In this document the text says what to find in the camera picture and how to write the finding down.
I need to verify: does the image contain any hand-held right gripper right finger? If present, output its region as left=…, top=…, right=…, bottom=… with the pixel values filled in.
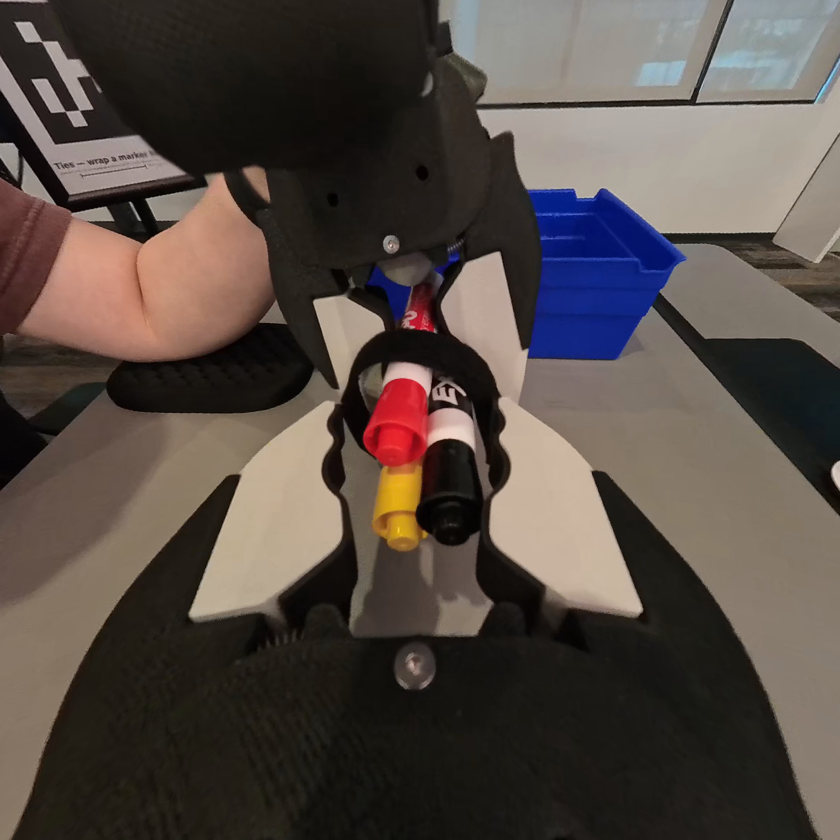
left=478, top=395, right=647, bottom=627

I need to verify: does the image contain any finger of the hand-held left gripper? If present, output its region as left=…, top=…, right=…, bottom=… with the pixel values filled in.
left=314, top=287, right=396, bottom=389
left=435, top=251, right=532, bottom=401

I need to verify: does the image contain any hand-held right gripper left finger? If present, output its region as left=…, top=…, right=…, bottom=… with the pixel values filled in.
left=187, top=399, right=361, bottom=627

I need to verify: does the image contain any black hook-and-loop strap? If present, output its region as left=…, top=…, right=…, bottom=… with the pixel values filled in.
left=340, top=330, right=505, bottom=455

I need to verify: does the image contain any red dry erase marker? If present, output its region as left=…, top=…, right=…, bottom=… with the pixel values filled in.
left=362, top=276, right=448, bottom=469

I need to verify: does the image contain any black dry erase marker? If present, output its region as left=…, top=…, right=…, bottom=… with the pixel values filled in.
left=415, top=379, right=487, bottom=547

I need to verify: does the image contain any yellow marker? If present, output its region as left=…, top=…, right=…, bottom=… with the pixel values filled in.
left=370, top=461, right=429, bottom=552

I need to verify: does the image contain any person's left forearm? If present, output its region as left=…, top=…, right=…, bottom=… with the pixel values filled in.
left=18, top=172, right=280, bottom=364

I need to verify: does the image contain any blue plastic bin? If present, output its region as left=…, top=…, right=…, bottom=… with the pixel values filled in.
left=366, top=187, right=688, bottom=362

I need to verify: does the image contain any black mesh armrest pad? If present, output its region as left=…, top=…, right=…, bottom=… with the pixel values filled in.
left=106, top=322, right=316, bottom=416

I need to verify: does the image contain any black table mat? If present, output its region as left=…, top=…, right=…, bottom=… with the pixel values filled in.
left=694, top=336, right=840, bottom=514

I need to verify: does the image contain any framed sign on stand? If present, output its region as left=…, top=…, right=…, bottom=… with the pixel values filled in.
left=0, top=0, right=210, bottom=238

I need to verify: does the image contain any large glass window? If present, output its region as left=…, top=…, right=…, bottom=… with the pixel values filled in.
left=436, top=0, right=840, bottom=109

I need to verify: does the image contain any maroon shirt sleeve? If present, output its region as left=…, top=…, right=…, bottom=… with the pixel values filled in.
left=0, top=177, right=73, bottom=337

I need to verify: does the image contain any white leaning panel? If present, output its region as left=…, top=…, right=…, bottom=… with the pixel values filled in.
left=773, top=151, right=840, bottom=265

